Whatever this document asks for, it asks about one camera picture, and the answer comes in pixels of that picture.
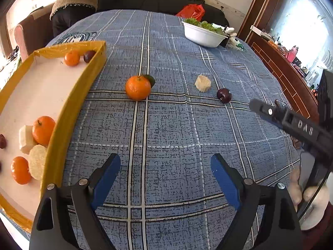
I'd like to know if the large orange tangerine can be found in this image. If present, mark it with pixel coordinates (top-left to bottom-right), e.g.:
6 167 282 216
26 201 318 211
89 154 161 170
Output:
11 156 32 185

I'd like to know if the peeled white sugarcane piece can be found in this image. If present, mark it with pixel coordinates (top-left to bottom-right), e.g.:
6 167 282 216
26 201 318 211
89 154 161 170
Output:
19 125 37 154

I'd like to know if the red jujube date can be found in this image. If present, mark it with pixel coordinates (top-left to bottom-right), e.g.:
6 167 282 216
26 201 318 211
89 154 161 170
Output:
0 134 7 149

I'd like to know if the operator right hand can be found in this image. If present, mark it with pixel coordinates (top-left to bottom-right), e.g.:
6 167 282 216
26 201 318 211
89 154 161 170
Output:
288 168 330 231

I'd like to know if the wooden brick-pattern cabinet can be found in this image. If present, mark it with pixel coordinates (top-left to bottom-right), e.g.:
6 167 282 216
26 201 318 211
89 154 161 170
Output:
247 26 319 122

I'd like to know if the dark plum with stem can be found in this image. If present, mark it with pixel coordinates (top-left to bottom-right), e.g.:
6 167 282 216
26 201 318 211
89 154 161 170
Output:
217 88 232 104

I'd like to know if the ridged sugarcane piece in tray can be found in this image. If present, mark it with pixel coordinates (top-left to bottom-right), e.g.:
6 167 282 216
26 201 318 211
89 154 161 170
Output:
28 145 46 181

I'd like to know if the ridged sugarcane piece on cloth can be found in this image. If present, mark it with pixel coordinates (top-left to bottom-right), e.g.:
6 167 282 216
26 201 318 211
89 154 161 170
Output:
195 75 211 93

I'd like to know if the white bowl of greens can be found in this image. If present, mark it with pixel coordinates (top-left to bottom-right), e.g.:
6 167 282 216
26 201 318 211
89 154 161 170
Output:
182 21 228 48

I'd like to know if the blue plaid tablecloth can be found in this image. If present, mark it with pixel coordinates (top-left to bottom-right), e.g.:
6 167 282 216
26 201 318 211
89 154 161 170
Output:
49 10 299 249

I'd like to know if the yellow taped white tray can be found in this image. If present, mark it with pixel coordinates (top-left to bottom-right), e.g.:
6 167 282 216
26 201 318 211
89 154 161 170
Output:
1 41 107 232

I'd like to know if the red plastic bag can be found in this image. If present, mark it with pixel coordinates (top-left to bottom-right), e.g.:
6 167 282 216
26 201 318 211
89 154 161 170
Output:
176 4 205 21

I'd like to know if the tangerine with leaf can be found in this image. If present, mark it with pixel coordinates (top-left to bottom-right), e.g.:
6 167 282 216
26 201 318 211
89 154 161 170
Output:
125 75 155 101

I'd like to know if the small tangerine in tray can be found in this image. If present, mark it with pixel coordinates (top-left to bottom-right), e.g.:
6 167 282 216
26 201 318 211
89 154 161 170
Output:
64 50 80 67

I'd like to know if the dark plum in tray corner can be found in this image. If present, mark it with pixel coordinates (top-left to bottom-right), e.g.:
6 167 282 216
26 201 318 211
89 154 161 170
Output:
83 50 96 63

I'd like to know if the brown armchair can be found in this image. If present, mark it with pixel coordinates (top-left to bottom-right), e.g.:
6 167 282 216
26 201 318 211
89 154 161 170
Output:
14 3 54 61

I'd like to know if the black sofa by wall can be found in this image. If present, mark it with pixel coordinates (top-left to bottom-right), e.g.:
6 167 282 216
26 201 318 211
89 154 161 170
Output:
97 0 229 26

